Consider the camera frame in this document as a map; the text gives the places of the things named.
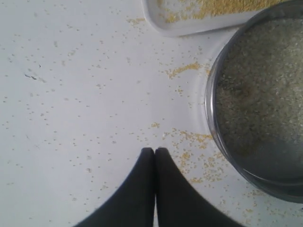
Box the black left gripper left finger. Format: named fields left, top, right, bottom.
left=76, top=148, right=155, bottom=227

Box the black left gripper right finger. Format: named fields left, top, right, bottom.
left=155, top=148, right=241, bottom=227

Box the round stainless steel sieve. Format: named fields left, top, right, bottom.
left=205, top=0, right=303, bottom=203

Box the white rectangular plastic tray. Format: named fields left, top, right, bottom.
left=142, top=0, right=302, bottom=37

